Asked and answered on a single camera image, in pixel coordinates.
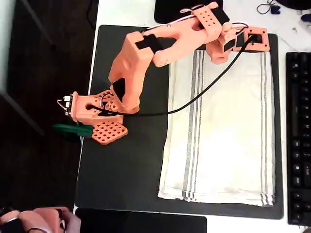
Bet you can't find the white grey-striped towel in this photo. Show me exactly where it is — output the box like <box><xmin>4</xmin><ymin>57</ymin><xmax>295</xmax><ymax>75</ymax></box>
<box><xmin>157</xmin><ymin>50</ymin><xmax>277</xmax><ymax>207</ymax></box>

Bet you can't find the black mouse pad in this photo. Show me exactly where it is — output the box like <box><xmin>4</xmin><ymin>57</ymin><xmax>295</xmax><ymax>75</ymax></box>
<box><xmin>154</xmin><ymin>0</ymin><xmax>230</xmax><ymax>24</ymax></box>
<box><xmin>75</xmin><ymin>208</ymin><xmax>207</xmax><ymax>233</ymax></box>

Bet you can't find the black computer keyboard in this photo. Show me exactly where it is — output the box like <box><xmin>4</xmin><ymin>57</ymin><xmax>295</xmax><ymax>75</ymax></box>
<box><xmin>285</xmin><ymin>51</ymin><xmax>311</xmax><ymax>226</ymax></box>

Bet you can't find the large black desk mat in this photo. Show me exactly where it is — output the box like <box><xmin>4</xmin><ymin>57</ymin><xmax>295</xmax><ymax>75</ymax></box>
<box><xmin>74</xmin><ymin>24</ymin><xmax>285</xmax><ymax>220</ymax></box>

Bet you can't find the grey metal chair leg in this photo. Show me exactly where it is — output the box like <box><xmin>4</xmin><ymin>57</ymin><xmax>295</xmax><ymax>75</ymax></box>
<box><xmin>20</xmin><ymin>0</ymin><xmax>55</xmax><ymax>48</ymax></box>
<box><xmin>0</xmin><ymin>92</ymin><xmax>46</xmax><ymax>136</ymax></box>

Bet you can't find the orange gripper camera mount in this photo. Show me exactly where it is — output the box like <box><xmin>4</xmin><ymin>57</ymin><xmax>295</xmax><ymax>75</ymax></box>
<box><xmin>233</xmin><ymin>26</ymin><xmax>271</xmax><ymax>52</ymax></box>

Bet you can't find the black looped cable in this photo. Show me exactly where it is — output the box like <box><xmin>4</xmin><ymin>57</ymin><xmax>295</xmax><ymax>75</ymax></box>
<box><xmin>257</xmin><ymin>0</ymin><xmax>278</xmax><ymax>15</ymax></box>

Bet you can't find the black camera cable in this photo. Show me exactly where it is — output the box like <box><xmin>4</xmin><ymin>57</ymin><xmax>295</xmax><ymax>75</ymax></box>
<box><xmin>104</xmin><ymin>33</ymin><xmax>256</xmax><ymax>117</ymax></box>

